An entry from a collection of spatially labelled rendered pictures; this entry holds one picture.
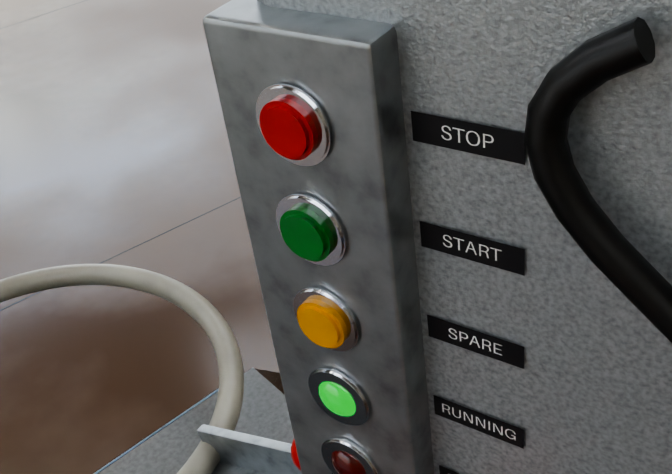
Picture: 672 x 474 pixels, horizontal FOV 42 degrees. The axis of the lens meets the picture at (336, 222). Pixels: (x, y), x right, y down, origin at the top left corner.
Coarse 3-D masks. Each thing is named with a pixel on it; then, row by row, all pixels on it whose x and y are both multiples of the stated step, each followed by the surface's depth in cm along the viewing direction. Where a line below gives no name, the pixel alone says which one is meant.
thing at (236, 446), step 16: (208, 432) 95; (224, 432) 94; (224, 448) 94; (240, 448) 92; (256, 448) 90; (272, 448) 88; (288, 448) 87; (224, 464) 96; (240, 464) 94; (256, 464) 92; (272, 464) 90; (288, 464) 88
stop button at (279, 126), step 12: (264, 108) 34; (276, 108) 33; (288, 108) 33; (300, 108) 33; (264, 120) 34; (276, 120) 34; (288, 120) 33; (300, 120) 33; (312, 120) 33; (264, 132) 34; (276, 132) 34; (288, 132) 34; (300, 132) 33; (312, 132) 33; (276, 144) 34; (288, 144) 34; (300, 144) 34; (312, 144) 34; (288, 156) 34; (300, 156) 34
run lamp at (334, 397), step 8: (320, 384) 43; (328, 384) 42; (336, 384) 42; (320, 392) 43; (328, 392) 42; (336, 392) 42; (344, 392) 42; (328, 400) 43; (336, 400) 42; (344, 400) 42; (352, 400) 42; (328, 408) 43; (336, 408) 43; (344, 408) 42; (352, 408) 42
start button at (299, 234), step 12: (288, 216) 37; (300, 216) 36; (312, 216) 36; (288, 228) 37; (300, 228) 36; (312, 228) 36; (324, 228) 36; (288, 240) 37; (300, 240) 37; (312, 240) 36; (324, 240) 36; (300, 252) 37; (312, 252) 37; (324, 252) 37
